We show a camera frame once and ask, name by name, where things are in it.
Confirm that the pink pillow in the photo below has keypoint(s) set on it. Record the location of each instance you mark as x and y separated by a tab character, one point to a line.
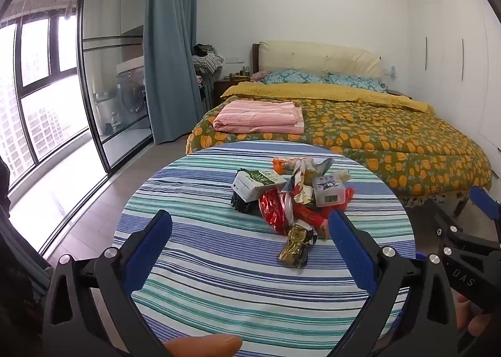
259	75

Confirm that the bed with orange floral quilt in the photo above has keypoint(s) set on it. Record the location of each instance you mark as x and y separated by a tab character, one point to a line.
372	138
255	58

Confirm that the cream padded headboard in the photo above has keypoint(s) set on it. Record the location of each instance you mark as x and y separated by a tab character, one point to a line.
321	56

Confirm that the wooden nightstand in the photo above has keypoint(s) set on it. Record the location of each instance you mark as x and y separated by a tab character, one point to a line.
227	89

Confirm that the yellow blanket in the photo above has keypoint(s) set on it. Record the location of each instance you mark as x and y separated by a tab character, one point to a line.
313	91

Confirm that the silver wrapper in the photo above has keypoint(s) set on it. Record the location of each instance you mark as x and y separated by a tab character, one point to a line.
309	171

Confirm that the blue wall charger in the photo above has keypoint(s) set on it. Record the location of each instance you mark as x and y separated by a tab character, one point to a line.
391	70

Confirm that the person's right hand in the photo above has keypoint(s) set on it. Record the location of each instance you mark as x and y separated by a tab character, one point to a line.
479	325

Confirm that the white wrapper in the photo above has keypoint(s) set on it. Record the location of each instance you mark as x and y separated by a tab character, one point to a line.
341	176

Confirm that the folded pink striped sheet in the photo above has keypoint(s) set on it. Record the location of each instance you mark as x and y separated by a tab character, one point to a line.
258	116

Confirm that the pile of clothes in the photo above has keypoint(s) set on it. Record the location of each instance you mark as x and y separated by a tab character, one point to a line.
206	58

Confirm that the black framed window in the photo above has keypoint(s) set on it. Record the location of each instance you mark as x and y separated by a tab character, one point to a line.
53	87

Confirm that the long red packet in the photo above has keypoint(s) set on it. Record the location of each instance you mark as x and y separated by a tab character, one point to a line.
309	220

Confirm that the sliding glass door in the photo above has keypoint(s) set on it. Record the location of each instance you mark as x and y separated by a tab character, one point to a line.
113	28

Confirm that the leaf print bed skirt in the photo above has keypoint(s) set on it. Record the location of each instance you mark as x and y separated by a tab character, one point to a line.
430	196

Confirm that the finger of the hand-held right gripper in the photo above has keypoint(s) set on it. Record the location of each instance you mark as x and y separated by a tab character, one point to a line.
446	224
483	200

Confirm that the metal can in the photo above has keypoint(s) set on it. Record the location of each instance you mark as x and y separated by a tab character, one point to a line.
290	208

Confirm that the orange wrapper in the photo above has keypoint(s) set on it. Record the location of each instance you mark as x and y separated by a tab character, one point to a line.
280	163

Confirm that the washing machine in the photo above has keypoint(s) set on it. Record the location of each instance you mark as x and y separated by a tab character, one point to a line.
131	91

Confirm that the red wrapper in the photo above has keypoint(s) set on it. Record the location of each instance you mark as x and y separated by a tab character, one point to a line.
272	210

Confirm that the black bristly item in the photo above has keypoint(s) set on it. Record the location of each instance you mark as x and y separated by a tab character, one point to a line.
242	206

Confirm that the blue curtain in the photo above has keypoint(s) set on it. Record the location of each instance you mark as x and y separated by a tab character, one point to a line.
172	48

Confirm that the clear plastic container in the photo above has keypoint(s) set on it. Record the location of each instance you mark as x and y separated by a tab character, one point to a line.
328	192

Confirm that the teal floral pillow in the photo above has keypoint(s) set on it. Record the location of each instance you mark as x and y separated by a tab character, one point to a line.
356	83
293	76

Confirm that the gold wrapper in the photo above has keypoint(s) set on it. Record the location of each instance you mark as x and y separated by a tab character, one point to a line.
293	249

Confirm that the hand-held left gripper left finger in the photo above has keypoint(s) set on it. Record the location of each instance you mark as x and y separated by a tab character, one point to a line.
150	251

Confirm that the white wardrobe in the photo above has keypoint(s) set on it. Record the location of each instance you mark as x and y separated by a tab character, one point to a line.
446	48

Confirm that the person's left hand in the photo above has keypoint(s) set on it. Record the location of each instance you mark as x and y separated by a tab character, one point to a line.
203	346

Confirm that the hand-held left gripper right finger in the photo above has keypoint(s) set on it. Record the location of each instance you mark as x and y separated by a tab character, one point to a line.
352	255

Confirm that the white green carton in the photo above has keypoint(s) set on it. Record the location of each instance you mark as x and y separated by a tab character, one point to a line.
254	185

